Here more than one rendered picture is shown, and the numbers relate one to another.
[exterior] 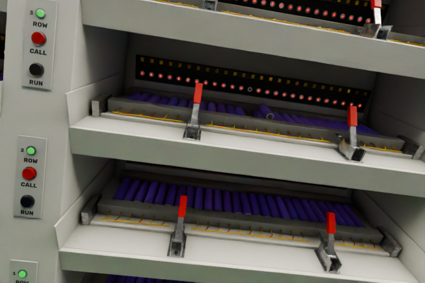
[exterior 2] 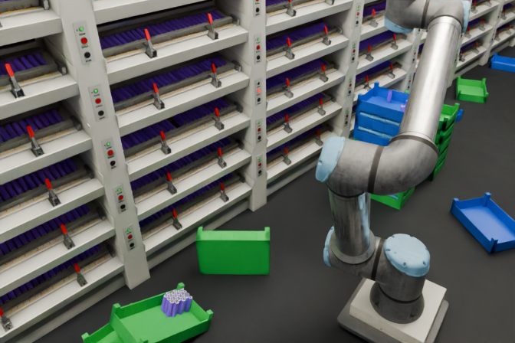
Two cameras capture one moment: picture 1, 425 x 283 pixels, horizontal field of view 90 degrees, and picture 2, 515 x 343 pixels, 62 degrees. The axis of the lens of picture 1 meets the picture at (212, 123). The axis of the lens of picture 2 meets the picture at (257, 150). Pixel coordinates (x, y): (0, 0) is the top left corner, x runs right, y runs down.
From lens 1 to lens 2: 1.44 m
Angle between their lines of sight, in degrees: 46
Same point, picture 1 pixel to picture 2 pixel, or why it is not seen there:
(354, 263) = (231, 160)
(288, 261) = (210, 172)
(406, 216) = (243, 132)
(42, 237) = (130, 214)
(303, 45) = (196, 102)
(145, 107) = (138, 148)
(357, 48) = (212, 94)
